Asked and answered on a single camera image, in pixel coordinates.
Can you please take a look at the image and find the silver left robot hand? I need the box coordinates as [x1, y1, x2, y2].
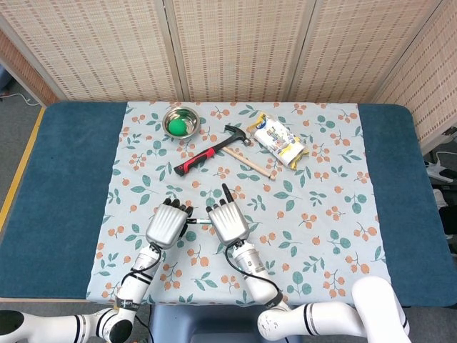
[145, 198, 196, 250]

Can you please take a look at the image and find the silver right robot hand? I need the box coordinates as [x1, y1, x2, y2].
[205, 183, 250, 247]

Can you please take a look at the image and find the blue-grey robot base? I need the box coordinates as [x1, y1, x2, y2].
[148, 303, 297, 343]

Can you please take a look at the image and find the floral orange-fruit tablecloth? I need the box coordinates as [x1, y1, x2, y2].
[85, 101, 392, 308]

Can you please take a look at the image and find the wooden drumstick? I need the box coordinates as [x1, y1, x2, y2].
[221, 146, 276, 182]

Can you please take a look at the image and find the black and red claw hammer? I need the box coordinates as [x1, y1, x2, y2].
[173, 124, 253, 178]

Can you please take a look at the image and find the white and yellow snack package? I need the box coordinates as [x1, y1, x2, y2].
[246, 111, 311, 170]

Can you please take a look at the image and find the green ball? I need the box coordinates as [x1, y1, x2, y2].
[168, 119, 187, 136]

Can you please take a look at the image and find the stainless steel bowl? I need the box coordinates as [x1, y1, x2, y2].
[162, 106, 201, 139]

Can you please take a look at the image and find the teal blue table cover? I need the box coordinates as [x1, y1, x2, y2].
[0, 101, 457, 308]

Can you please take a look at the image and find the woven folding screen panel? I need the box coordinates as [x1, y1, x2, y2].
[164, 0, 317, 103]
[288, 0, 443, 104]
[0, 28, 58, 106]
[373, 0, 457, 151]
[0, 0, 185, 104]

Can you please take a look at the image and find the white floor device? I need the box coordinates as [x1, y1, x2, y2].
[423, 151, 457, 184]

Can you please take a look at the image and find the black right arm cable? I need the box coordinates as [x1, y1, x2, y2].
[224, 242, 285, 304]

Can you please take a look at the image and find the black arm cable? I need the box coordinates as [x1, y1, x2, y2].
[224, 242, 285, 304]
[119, 242, 162, 289]

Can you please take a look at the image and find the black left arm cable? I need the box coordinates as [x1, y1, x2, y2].
[119, 242, 162, 289]

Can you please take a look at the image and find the white floor cable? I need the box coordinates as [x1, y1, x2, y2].
[0, 92, 41, 106]

